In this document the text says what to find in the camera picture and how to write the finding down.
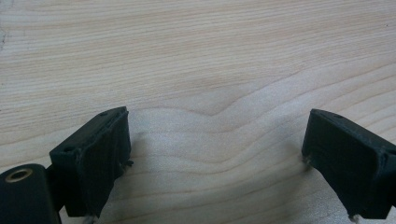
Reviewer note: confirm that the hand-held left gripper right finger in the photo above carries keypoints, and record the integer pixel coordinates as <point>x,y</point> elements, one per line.
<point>345,155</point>

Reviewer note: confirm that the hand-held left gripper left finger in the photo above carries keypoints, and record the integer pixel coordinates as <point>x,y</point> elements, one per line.
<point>93,161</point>

